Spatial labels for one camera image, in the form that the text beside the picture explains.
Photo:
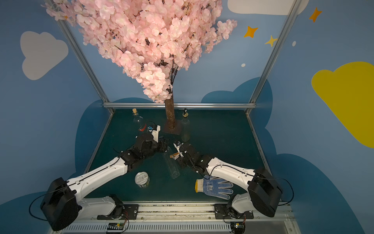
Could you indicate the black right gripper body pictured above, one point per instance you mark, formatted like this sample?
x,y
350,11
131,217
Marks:
x,y
182,150

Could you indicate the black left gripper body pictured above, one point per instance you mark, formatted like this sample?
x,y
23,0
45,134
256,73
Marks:
x,y
159,145

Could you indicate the black capped glass bottle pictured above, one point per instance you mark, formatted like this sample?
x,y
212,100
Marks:
x,y
172,165

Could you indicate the cork stoppered glass bottle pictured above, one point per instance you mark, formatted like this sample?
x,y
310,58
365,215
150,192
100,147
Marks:
x,y
138,120

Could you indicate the clear square glass bottle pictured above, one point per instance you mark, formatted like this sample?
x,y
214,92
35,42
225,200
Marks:
x,y
186,127

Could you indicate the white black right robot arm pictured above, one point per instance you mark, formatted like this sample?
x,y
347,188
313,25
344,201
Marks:
x,y
262,190

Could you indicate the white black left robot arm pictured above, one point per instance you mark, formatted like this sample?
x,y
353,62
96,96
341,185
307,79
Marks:
x,y
60,204

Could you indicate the blue dotted work glove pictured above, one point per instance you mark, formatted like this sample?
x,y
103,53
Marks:
x,y
214,187

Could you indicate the aluminium back crossbar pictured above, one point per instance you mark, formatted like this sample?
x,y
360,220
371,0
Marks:
x,y
130,105

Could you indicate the small green circuit board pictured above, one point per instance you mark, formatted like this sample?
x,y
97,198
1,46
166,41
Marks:
x,y
115,227

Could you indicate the pink cherry blossom tree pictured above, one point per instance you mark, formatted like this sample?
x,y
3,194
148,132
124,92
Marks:
x,y
151,40

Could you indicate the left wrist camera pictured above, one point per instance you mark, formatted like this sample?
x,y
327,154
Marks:
x,y
154,130

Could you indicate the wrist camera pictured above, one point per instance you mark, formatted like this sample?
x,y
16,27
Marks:
x,y
154,130
177,145

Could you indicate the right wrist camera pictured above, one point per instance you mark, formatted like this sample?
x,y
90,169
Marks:
x,y
177,145

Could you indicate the brown tree base plate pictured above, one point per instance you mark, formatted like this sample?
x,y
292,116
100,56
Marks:
x,y
174,128

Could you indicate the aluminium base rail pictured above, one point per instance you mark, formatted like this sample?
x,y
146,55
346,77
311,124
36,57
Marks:
x,y
188,218

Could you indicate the aluminium frame post left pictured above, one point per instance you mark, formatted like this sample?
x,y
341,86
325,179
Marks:
x,y
70,37

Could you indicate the aluminium frame post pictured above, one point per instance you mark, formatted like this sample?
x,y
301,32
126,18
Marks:
x,y
70,37
284,32

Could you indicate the aluminium frame post right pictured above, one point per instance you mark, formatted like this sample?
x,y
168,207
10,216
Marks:
x,y
284,32

